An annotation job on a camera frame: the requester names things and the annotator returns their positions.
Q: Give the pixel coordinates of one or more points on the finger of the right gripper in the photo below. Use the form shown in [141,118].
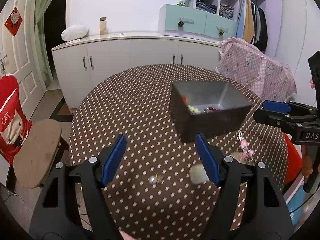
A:
[275,119]
[277,105]

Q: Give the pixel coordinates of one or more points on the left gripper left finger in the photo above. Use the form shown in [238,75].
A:
[56,214]

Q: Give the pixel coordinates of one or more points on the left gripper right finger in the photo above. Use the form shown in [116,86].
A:
[265,214]

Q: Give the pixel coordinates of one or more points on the dark metal tin box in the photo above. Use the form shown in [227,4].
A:
[209,107]

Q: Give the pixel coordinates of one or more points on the white jade pendant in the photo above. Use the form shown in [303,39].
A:
[198,174]

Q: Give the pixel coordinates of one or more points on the right hand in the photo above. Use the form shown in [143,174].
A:
[307,162]

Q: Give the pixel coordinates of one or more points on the pink patterned draped cloth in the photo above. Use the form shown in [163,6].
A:
[265,76]

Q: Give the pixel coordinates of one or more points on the red orange chair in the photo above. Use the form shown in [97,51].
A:
[294,161]

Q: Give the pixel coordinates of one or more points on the round wooden stool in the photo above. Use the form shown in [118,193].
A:
[35,158]

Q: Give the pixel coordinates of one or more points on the hanging clothes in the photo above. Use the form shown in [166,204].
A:
[252,25]

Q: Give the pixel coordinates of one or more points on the red cat chair cover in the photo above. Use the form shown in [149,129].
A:
[14,126]

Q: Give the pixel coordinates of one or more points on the brown polka dot tablecloth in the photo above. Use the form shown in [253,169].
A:
[135,103]

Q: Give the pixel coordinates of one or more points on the teal drawer unit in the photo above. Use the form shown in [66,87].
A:
[187,22]

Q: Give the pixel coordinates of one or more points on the white low cabinet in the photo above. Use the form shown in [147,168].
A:
[84,63]

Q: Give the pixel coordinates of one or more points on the white door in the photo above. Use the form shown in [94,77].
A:
[18,55]

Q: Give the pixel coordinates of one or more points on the beige jar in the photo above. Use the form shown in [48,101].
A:
[103,26]

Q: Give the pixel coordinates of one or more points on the white plastic bag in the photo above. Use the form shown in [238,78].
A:
[74,32]

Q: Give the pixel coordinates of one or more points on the red diamond door decoration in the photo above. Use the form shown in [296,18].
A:
[13,22]

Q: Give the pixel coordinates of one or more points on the green curtain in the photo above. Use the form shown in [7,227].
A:
[41,7]

